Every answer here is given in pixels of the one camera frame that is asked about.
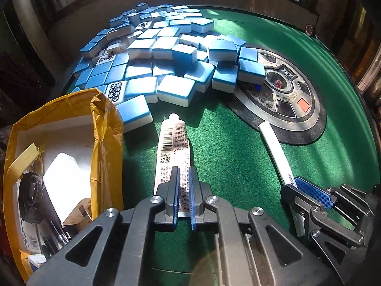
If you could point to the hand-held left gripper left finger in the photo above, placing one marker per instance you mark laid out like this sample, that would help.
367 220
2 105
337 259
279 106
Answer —
176 196

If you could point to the small blue white carton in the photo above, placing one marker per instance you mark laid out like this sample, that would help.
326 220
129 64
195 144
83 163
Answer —
37 260

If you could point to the thick black pen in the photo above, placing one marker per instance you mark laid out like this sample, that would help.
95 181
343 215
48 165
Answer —
55 225

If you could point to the long white blue carton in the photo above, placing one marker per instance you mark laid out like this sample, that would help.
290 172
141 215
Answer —
29 238

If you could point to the round table control panel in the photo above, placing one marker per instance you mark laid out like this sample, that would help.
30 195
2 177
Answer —
297 131

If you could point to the white printed tube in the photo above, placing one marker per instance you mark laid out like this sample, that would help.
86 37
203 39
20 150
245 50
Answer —
174 152

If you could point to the black tape dispenser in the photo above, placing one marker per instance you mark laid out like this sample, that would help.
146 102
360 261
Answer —
31 193

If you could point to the yellow taped cardboard box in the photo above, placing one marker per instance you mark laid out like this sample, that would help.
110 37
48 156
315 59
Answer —
107 143

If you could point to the white marker pen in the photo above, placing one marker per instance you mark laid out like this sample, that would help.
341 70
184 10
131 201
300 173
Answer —
276 155

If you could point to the red round table button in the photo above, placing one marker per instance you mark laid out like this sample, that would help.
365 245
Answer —
309 29

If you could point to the pile of blue mahjong tiles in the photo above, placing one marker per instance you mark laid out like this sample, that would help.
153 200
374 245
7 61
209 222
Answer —
175 89

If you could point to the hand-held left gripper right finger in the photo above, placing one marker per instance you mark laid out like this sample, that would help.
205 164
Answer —
193 196

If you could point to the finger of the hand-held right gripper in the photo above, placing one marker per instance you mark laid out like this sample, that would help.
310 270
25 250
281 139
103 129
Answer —
312 188
296 198

